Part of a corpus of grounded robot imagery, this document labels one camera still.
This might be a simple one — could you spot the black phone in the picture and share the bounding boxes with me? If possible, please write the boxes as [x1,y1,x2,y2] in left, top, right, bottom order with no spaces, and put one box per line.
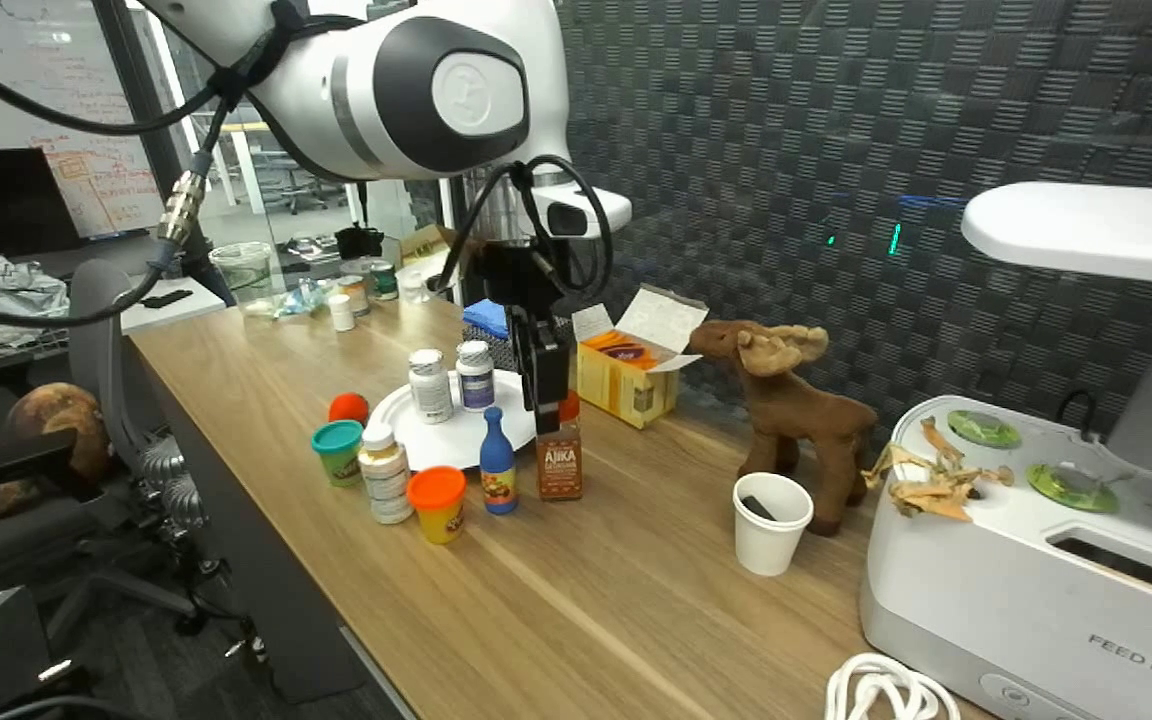
[137,284,194,311]

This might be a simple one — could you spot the white pill bottle grey label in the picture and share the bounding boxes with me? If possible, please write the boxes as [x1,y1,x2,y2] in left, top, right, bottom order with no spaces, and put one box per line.
[405,343,455,423]

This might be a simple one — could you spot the brown plush toy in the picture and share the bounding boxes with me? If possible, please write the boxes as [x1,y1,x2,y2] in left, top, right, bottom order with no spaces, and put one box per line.
[0,381,113,522]

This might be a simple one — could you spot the brown plush moose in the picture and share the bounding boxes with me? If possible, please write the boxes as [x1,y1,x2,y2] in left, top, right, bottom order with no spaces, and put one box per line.
[689,315,885,541]

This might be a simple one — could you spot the grey woven basket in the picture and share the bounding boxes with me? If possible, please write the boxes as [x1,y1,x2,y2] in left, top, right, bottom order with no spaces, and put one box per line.
[461,318,528,381]

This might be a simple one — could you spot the blue sponge cloth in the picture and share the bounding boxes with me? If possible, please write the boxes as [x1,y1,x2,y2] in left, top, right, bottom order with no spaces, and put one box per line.
[461,296,517,341]

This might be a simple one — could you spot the blue toy bottle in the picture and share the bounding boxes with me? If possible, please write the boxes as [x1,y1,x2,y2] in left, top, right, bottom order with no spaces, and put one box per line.
[476,404,523,521]

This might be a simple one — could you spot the white planter with lamp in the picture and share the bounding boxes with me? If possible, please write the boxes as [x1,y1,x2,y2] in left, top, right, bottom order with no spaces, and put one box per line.
[855,178,1152,720]

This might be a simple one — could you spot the yellow open carton box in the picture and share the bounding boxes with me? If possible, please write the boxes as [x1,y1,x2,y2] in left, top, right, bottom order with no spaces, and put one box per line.
[566,278,712,432]

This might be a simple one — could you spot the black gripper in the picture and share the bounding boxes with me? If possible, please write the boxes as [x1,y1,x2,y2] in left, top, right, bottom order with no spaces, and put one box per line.
[473,237,585,437]

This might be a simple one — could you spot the white paper plate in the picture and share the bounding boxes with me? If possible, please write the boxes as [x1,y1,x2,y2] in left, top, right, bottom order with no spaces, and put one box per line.
[363,362,548,475]

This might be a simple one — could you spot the clear plastic container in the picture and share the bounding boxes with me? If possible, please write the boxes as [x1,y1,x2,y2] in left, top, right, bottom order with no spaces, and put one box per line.
[209,237,288,311]

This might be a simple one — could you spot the jar with green band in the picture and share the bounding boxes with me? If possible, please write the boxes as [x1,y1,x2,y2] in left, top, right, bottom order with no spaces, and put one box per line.
[363,257,405,304]

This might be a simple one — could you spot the yellow dough can orange lid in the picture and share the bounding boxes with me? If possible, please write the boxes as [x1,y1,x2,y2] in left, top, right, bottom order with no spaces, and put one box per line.
[405,462,473,548]

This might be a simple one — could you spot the brown spice bottle orange cap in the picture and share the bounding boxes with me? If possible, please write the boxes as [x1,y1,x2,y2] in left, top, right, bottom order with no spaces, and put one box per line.
[530,391,587,506]

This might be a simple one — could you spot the white pill bottle blue label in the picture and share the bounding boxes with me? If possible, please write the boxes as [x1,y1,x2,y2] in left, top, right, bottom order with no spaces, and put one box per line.
[453,334,497,411]

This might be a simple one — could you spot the red toy strawberry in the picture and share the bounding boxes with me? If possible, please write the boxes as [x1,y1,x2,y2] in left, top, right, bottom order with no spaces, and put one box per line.
[323,386,375,427]

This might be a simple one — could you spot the white coiled cable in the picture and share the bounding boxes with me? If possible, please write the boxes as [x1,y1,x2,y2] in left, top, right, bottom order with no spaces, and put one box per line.
[820,646,962,720]

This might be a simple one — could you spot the crumpled light cloth pile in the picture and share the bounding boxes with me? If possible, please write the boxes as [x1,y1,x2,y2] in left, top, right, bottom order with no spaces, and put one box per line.
[0,248,71,374]

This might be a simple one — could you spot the dried brown plant pieces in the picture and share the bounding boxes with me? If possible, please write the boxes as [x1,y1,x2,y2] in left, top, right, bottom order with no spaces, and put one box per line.
[863,417,1011,528]

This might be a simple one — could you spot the grey office chair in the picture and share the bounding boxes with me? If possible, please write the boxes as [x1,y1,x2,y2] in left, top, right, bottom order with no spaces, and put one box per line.
[58,253,271,671]

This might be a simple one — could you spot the white paper cup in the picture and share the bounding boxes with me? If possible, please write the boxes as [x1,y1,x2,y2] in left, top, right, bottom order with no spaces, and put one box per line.
[728,467,820,580]

